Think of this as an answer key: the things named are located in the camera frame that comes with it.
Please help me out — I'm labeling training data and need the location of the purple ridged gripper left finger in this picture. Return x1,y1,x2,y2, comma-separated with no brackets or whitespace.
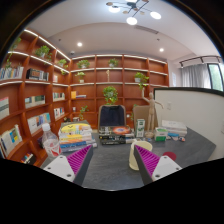
44,145,93,186

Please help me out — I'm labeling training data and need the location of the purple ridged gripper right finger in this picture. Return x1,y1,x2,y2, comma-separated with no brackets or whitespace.
134,146,181,185

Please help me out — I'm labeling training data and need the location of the clear plastic water bottle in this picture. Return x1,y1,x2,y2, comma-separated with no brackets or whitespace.
42,123,61,159

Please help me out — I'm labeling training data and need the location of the cream ceramic cup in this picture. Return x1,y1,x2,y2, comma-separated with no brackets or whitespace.
129,140,153,171

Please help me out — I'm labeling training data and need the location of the red round coaster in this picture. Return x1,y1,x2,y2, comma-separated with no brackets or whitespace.
163,152,176,161

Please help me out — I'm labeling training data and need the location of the colourful stack of books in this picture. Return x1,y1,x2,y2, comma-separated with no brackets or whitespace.
58,120,97,153

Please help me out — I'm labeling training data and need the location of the wooden artist mannequin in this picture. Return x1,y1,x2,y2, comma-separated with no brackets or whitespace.
142,92,163,137

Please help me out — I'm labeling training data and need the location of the small green white box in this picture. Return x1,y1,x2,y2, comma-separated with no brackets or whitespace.
154,127,168,141

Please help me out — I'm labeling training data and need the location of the green white carton box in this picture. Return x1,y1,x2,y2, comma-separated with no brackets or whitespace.
136,119,145,137

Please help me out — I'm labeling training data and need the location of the dark stack of books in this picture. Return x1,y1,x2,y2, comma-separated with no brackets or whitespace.
99,126,135,145

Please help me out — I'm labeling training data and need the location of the tan chair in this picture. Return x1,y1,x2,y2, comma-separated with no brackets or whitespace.
133,105,158,130

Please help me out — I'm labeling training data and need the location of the black office chair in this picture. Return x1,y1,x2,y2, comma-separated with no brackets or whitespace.
98,105,126,127

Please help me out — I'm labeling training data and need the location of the white partition panel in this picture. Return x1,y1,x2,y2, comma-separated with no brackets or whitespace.
154,87,224,160

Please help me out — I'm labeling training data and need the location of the hanging green potted plant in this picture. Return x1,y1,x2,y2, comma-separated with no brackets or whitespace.
103,86,118,105

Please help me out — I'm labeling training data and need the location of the grey window curtain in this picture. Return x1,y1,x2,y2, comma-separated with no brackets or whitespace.
181,64,211,89

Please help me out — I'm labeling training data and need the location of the ceiling lamp with round bulbs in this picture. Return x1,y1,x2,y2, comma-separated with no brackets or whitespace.
106,0,161,26

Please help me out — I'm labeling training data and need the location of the wooden bookshelf wall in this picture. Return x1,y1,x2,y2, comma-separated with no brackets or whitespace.
0,30,169,166

